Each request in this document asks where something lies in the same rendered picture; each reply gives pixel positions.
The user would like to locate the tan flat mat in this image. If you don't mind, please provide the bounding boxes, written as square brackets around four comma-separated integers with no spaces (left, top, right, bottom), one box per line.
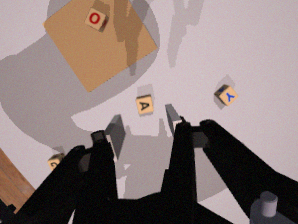
[42,0,157,93]

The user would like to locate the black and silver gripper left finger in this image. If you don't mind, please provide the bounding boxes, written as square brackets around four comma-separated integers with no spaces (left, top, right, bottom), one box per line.
[5,114,126,224]

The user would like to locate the tan letter block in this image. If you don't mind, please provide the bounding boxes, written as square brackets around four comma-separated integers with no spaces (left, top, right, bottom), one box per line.
[136,94,154,114]
[47,153,65,171]
[84,7,109,33]
[214,84,238,106]

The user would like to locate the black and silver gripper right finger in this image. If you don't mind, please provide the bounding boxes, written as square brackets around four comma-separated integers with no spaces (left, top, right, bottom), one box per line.
[151,104,298,224]

